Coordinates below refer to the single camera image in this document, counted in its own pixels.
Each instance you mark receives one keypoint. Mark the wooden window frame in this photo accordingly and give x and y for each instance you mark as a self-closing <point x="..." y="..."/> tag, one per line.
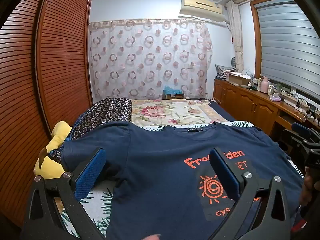
<point x="255" y="42"/>

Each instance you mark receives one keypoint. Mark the navy bed sheet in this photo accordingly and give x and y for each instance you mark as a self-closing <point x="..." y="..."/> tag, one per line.
<point x="220" y="111"/>

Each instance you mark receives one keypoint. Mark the leaf-print bed sheet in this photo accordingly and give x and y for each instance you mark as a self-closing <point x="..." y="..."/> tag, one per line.
<point x="100" y="205"/>

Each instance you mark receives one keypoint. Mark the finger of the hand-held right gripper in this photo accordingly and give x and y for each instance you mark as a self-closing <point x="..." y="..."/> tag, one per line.
<point x="290" y="140"/>

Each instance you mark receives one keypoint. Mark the purple tissue pack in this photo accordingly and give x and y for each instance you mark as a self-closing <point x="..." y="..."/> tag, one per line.
<point x="276" y="97"/>

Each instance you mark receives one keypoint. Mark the white power strip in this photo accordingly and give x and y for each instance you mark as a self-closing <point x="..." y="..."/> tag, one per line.
<point x="291" y="100"/>

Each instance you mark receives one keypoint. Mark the navy t-shirt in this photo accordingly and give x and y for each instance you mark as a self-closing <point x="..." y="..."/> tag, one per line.
<point x="155" y="160"/>

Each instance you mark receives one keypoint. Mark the yellow plush toy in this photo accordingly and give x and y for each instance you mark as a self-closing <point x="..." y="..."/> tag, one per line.
<point x="58" y="132"/>

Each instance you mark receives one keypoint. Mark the wooden sideboard cabinet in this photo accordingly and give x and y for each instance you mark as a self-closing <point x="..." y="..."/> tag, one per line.
<point x="250" y="102"/>

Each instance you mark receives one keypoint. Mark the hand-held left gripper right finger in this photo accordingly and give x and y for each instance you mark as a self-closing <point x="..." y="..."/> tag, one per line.
<point x="225" y="172"/>

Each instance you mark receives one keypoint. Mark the grey window blind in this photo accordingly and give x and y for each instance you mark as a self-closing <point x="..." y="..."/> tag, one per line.
<point x="287" y="50"/>

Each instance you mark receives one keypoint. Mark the person's right hand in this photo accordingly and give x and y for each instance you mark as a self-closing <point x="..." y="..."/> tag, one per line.
<point x="308" y="187"/>

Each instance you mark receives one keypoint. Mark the wooden louvered wardrobe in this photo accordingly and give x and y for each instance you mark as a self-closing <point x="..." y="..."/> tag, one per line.
<point x="62" y="55"/>

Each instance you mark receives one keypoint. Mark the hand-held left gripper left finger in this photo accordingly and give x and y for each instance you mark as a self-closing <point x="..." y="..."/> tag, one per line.
<point x="90" y="172"/>

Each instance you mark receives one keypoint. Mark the pink thermos bottle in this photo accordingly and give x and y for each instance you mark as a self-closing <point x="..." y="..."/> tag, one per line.
<point x="264" y="86"/>

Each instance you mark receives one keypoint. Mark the dark circle-patterned pillow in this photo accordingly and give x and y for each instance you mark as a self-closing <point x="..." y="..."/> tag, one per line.
<point x="105" y="111"/>

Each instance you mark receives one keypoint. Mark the cardboard box with blue cloth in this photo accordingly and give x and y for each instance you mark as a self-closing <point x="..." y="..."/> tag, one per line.
<point x="172" y="95"/>

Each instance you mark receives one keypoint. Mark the floral blanket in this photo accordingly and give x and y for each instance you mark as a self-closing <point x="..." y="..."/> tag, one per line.
<point x="160" y="112"/>

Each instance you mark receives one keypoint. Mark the open cardboard box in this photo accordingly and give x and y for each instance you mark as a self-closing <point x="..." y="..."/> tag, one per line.
<point x="237" y="79"/>

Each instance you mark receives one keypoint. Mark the wall air conditioner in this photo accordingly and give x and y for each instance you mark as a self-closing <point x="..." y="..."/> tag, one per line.
<point x="200" y="8"/>

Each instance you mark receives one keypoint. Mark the circle-patterned sheer curtain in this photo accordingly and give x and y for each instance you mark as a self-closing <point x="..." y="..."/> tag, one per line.
<point x="150" y="55"/>

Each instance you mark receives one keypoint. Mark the beige window curtain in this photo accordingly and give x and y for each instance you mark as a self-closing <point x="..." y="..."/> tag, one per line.
<point x="236" y="30"/>

